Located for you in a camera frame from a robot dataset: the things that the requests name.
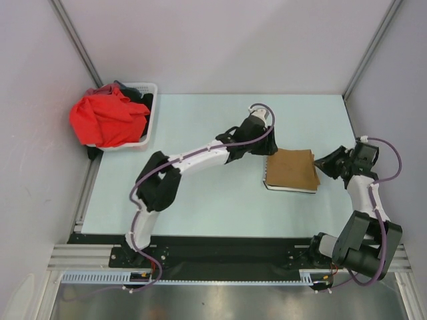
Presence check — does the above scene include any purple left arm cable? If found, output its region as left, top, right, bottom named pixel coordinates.
left=128, top=103, right=276, bottom=294

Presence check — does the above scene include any black garment in basket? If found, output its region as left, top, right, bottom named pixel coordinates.
left=120, top=87, right=153, bottom=107

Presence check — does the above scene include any aluminium corner post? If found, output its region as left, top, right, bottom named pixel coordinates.
left=342, top=0, right=404, bottom=103
left=48, top=0, right=103, bottom=87

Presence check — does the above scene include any dark blue garment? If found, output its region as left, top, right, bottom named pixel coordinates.
left=113, top=80, right=128, bottom=90

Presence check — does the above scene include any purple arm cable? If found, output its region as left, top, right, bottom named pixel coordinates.
left=128, top=103, right=276, bottom=294
left=315, top=136, right=404, bottom=294

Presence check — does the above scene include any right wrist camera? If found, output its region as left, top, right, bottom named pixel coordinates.
left=356, top=135, right=369, bottom=143

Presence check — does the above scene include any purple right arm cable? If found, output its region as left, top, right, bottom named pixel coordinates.
left=315, top=136, right=404, bottom=294

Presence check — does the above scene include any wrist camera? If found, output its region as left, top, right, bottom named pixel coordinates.
left=356, top=135, right=369, bottom=143
left=248, top=106, right=270, bottom=123

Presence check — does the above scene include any white slotted cable duct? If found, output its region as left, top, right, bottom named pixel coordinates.
left=61, top=271, right=330, bottom=286

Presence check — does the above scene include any black white striped tank top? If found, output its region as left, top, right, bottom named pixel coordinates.
left=262, top=156, right=317, bottom=194

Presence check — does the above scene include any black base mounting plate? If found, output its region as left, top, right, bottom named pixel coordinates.
left=66, top=234, right=390, bottom=281

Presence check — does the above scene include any white plastic laundry basket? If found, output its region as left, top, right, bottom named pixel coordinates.
left=86, top=82, right=158, bottom=152

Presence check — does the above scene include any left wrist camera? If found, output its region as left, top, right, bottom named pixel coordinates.
left=248, top=106, right=270, bottom=123

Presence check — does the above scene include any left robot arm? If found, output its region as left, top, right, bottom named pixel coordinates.
left=124, top=115, right=278, bottom=267

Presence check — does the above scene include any left aluminium corner post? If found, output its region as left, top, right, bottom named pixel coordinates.
left=48, top=0, right=103, bottom=87

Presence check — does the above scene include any right aluminium corner post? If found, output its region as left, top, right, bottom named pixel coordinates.
left=342, top=0, right=404, bottom=103

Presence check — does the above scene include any tan brown garment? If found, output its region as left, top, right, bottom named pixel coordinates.
left=266, top=149, right=320, bottom=191

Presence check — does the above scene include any red garment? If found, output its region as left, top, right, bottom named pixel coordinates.
left=69, top=84, right=151, bottom=148

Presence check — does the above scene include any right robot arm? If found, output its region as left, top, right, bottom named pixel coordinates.
left=308, top=136, right=403, bottom=284

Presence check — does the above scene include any aluminium frame rail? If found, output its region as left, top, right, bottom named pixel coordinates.
left=46, top=243, right=414, bottom=274

